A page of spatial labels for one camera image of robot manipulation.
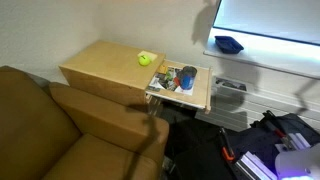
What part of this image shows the yellow-green tennis ball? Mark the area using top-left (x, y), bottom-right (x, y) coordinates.
top-left (138, 54), bottom-right (151, 67)

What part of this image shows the blue tin can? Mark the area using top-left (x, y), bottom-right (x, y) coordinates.
top-left (179, 65), bottom-right (198, 91)

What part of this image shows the small red item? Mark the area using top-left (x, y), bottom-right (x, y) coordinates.
top-left (173, 75), bottom-right (182, 88)

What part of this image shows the small yellow item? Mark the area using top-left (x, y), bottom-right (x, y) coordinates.
top-left (157, 64), bottom-right (168, 75)

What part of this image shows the wooden tray table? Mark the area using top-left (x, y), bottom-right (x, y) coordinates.
top-left (145, 59), bottom-right (213, 115)

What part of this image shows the light wooden box cabinet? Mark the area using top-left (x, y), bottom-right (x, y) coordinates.
top-left (58, 40), bottom-right (167, 107)

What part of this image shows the printed photo sheet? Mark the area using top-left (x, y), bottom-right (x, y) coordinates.
top-left (214, 76), bottom-right (248, 93)

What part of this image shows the white radiator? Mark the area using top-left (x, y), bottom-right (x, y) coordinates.
top-left (194, 74), bottom-right (320, 133)

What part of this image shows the dark blue plastic tray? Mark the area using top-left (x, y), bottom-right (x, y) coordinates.
top-left (214, 35), bottom-right (245, 55)

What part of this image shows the orange black clamp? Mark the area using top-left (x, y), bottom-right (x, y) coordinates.
top-left (219, 127), bottom-right (236, 163)

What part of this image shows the black mounting board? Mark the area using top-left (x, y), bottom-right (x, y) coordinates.
top-left (229, 111), bottom-right (320, 168)

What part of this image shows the white windowsill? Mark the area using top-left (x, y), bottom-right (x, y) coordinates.
top-left (203, 27), bottom-right (320, 80)

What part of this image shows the white roller blind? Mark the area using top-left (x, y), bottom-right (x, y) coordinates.
top-left (213, 0), bottom-right (320, 46)

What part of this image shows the brown leather sofa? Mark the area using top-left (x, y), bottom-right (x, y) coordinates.
top-left (0, 65), bottom-right (170, 180)

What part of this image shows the long aluminium rail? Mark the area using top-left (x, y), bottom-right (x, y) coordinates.
top-left (234, 150), bottom-right (278, 180)

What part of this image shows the red handled clamp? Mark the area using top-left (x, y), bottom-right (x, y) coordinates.
top-left (264, 111), bottom-right (292, 143)

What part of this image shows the short aluminium rail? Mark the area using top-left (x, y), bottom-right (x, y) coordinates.
top-left (288, 132), bottom-right (312, 151)

